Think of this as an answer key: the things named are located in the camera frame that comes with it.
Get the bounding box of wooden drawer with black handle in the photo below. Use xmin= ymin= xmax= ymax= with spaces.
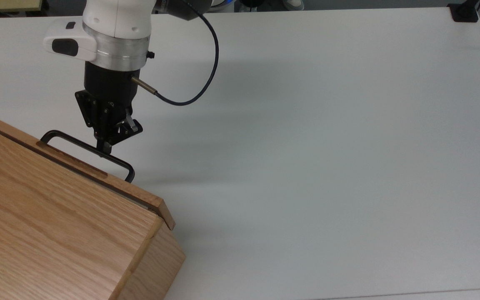
xmin=0 ymin=118 xmax=176 ymax=231

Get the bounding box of yellowish board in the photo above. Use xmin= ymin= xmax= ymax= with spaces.
xmin=0 ymin=0 xmax=43 ymax=13

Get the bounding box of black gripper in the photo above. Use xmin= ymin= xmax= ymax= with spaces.
xmin=75 ymin=62 xmax=144 ymax=155

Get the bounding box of black table clamp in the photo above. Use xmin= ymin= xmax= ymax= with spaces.
xmin=447 ymin=0 xmax=480 ymax=23

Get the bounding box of wooden cabinet box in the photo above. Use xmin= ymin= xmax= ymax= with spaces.
xmin=0 ymin=121 xmax=186 ymax=300

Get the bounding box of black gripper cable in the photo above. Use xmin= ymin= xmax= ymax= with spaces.
xmin=130 ymin=0 xmax=220 ymax=106

